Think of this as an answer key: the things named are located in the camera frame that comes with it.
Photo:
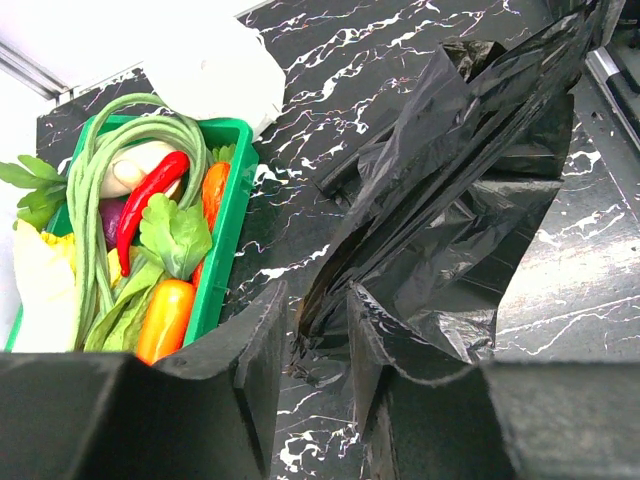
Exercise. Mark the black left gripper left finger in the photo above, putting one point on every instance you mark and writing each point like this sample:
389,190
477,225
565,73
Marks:
207,411

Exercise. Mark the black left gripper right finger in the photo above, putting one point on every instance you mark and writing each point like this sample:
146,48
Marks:
424,414

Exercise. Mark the black trash bag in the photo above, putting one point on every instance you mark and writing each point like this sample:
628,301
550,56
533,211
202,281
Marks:
447,198

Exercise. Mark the orange carrot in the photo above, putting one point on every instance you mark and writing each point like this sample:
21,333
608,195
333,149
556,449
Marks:
166,320

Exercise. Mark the green long beans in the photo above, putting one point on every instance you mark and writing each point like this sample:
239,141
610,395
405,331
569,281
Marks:
85,178

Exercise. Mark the green leafy vegetable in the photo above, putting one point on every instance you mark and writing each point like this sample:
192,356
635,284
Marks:
173,244

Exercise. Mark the white and yellow cabbage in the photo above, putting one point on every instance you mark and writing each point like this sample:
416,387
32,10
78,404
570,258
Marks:
45,282

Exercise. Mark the red chili pepper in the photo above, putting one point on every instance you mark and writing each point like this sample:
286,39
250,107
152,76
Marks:
170,169

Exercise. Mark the green plastic vegetable tray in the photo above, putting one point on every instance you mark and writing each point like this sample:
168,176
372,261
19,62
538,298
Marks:
218,263

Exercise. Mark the crumpled white paper ball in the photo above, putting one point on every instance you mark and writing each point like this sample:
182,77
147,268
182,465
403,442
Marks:
222,70

